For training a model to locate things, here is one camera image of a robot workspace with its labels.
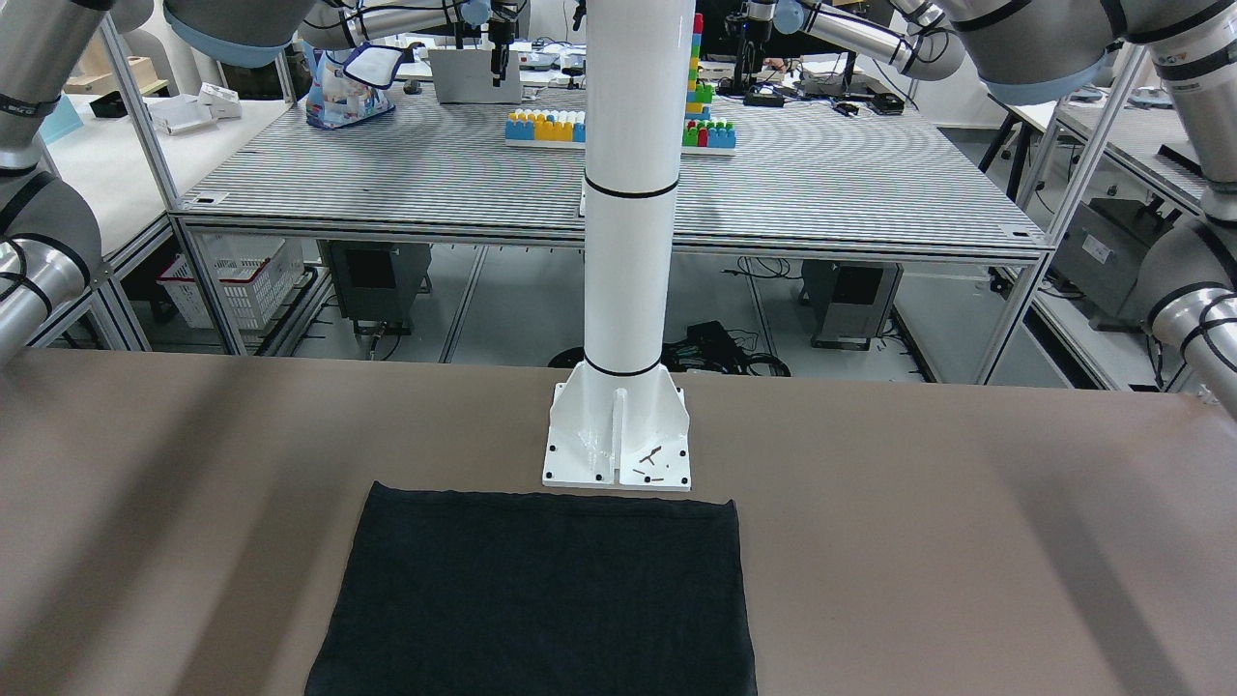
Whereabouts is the black t-shirt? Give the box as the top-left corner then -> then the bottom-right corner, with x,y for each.
304,483 -> 760,695

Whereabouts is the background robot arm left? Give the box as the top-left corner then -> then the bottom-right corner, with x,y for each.
298,1 -> 527,87

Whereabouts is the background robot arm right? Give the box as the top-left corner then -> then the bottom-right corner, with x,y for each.
725,1 -> 964,82

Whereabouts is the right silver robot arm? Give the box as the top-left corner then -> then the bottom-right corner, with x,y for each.
1,1 -> 313,362

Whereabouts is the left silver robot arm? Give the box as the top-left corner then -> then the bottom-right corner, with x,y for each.
941,1 -> 1236,414

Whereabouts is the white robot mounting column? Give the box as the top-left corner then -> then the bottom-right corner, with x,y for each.
542,1 -> 695,492

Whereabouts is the colourful toy block stack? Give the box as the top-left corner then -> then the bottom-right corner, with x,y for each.
503,14 -> 738,156

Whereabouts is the striped aluminium workbench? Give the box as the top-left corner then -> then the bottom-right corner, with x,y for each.
167,82 -> 1054,386

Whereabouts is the white box on workbench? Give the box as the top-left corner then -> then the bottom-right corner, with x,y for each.
427,49 -> 523,105

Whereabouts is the blue white plastic bag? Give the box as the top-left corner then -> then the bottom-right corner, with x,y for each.
304,43 -> 403,131

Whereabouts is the white plastic basket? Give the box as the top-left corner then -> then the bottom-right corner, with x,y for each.
158,235 -> 304,333

